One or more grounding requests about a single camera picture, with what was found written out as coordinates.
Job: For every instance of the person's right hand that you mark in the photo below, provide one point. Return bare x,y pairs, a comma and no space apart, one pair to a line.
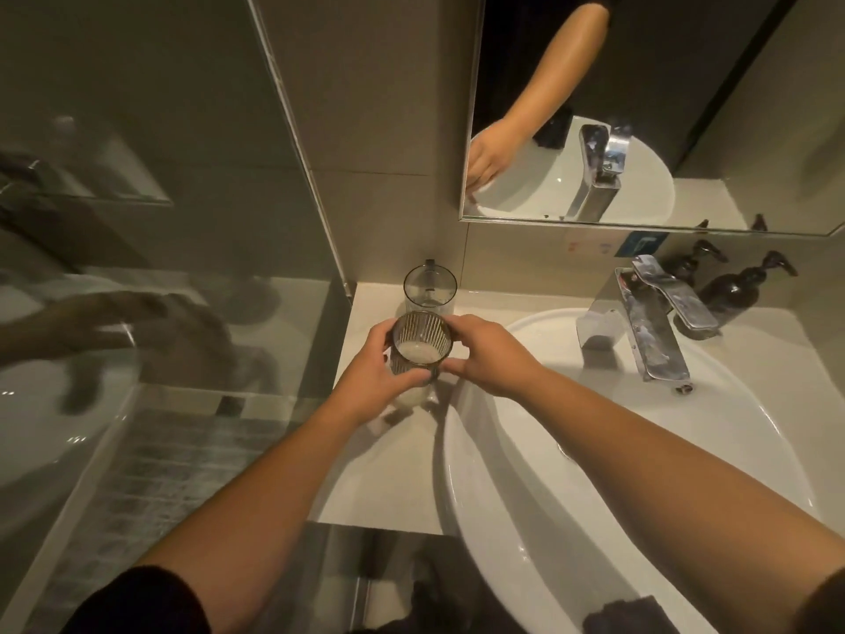
495,363

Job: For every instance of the person's left hand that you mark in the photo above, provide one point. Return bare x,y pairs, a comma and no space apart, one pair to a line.
363,389

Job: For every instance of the person's left thumb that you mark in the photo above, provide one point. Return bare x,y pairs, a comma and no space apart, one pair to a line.
410,378

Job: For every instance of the person's right thumb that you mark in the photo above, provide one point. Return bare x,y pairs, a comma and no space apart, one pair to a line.
457,367

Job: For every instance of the ribbed glass cup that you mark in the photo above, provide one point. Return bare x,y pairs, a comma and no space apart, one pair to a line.
422,343

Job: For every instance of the person's left forearm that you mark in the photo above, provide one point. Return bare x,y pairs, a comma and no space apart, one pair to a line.
277,495

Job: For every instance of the person's right forearm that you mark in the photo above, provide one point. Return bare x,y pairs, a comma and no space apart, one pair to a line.
660,495

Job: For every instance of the clear smooth glass cup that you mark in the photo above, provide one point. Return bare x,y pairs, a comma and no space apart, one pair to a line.
429,287

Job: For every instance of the chrome faucet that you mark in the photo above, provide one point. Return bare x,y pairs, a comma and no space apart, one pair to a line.
650,330

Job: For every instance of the chrome sink drain hole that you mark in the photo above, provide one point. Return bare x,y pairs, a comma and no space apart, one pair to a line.
684,388

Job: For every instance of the dark pump soap bottle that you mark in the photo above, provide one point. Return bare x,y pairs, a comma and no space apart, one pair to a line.
686,262
733,293

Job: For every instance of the white ceramic sink basin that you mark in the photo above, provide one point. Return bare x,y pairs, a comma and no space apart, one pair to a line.
726,442

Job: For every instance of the black cloth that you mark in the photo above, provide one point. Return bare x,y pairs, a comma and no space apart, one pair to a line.
630,617

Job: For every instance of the glass shower partition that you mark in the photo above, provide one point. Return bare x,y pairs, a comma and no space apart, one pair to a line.
132,191

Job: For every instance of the person's black left sleeve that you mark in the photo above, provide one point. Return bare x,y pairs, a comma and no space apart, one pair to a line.
138,604

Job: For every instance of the person's black sleeve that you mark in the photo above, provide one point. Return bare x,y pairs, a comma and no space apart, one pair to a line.
825,607
138,604

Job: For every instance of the person's black right sleeve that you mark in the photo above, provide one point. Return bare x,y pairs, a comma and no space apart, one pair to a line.
825,607

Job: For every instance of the blue wall sticker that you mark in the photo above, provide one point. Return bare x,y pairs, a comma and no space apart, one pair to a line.
644,244

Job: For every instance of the wall mirror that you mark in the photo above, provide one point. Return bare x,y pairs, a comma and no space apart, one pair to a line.
660,92

